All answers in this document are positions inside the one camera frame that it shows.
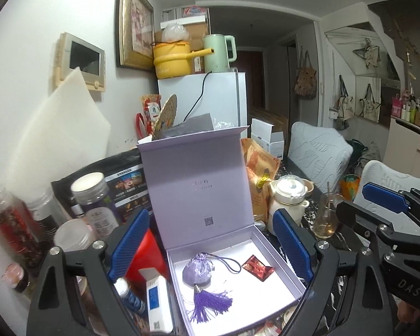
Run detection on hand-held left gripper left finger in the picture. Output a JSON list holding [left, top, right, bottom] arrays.
[[26, 208, 151, 336]]

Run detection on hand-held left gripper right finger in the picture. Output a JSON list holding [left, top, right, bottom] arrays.
[[272, 208, 398, 336]]

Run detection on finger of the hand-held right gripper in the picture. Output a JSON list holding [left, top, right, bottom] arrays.
[[336, 201, 420, 268], [362, 182, 420, 225]]

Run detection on purple gift box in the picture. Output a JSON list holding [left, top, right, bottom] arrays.
[[136, 126, 307, 336]]

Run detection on red plastic container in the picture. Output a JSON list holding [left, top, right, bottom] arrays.
[[126, 227, 170, 288]]

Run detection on grey leaf pattern chair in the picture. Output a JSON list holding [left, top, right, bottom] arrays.
[[288, 122, 354, 184], [352, 160, 420, 239]]

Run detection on colourful orange bag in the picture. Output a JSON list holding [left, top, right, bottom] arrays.
[[339, 174, 362, 202]]

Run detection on glass cup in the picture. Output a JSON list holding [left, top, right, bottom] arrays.
[[313, 192, 340, 239]]

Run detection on small red foil packet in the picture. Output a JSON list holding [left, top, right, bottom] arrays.
[[241, 255, 275, 282]]

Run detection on jar with purple label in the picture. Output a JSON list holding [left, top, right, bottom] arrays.
[[71, 172, 121, 239]]

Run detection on white counter cabinet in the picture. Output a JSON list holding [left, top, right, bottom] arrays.
[[383, 117, 420, 179]]

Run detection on white ceramic teapot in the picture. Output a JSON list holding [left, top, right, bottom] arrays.
[[268, 175, 310, 235]]

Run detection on blue tube bottle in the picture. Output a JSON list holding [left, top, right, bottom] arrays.
[[114, 277, 147, 314]]

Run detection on brown ceramic bowl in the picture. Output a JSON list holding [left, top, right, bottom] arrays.
[[299, 178, 316, 197]]

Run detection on clear jar brown contents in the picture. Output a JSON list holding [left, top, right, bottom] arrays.
[[53, 220, 93, 253]]

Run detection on white box blue label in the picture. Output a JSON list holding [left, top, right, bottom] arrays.
[[139, 268, 174, 334]]

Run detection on black snack bag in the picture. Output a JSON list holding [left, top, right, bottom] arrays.
[[51, 149, 151, 225]]

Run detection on purple tassel sachet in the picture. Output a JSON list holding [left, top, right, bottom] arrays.
[[182, 252, 242, 324]]

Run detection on orange snack bag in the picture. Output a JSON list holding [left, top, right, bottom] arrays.
[[241, 138, 281, 223]]

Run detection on row of cosmetic bottles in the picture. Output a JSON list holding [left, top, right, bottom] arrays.
[[391, 91, 420, 132]]

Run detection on clear jar striped label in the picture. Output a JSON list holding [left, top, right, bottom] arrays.
[[26, 186, 69, 242]]

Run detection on beige canvas tote bag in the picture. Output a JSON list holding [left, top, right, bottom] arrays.
[[358, 83, 382, 123], [331, 75, 356, 121]]

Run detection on small white carton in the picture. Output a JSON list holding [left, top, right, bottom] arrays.
[[269, 132, 285, 158]]

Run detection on clear jar red berries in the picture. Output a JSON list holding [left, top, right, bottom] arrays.
[[0, 185, 44, 270]]

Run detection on small jar pink lid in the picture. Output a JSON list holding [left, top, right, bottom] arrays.
[[2, 262, 32, 293]]

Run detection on large white carton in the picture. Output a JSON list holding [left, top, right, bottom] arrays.
[[251, 118, 274, 153]]

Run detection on flat brown carton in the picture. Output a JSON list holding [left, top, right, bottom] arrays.
[[250, 108, 289, 137]]

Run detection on round woven fan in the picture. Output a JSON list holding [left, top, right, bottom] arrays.
[[151, 94, 178, 141]]

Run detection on grey wrapping paper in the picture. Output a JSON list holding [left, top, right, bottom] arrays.
[[159, 113, 214, 139]]

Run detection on patterned brown tote bag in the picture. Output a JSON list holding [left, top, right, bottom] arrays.
[[294, 47, 317, 100]]

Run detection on white foam board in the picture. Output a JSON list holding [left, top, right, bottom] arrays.
[[5, 66, 112, 197]]

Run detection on red snack bag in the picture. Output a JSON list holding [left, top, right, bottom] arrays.
[[136, 94, 162, 139]]

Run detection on star shaped canvas bag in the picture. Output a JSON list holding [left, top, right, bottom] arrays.
[[353, 38, 382, 69]]

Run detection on white refrigerator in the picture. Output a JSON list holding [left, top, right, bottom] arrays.
[[157, 72, 248, 137]]

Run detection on dark wooden door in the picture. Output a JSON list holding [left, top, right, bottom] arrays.
[[236, 50, 265, 111]]

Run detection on yellow cooking pot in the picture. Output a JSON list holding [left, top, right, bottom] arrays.
[[153, 40, 216, 79]]

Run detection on green electric kettle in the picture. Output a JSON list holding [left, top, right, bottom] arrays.
[[202, 34, 238, 74]]

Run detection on clear plastic bag in pot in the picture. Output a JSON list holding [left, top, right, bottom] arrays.
[[161, 22, 190, 43]]

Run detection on gold framed picture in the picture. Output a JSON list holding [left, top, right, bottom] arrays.
[[115, 0, 155, 71]]

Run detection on brown cardboard box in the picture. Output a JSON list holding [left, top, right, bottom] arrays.
[[180, 16, 211, 51]]

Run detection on black power cable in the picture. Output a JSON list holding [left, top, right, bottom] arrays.
[[184, 71, 214, 123]]

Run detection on beige wall intercom panel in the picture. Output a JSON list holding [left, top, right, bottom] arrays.
[[54, 32, 106, 92]]

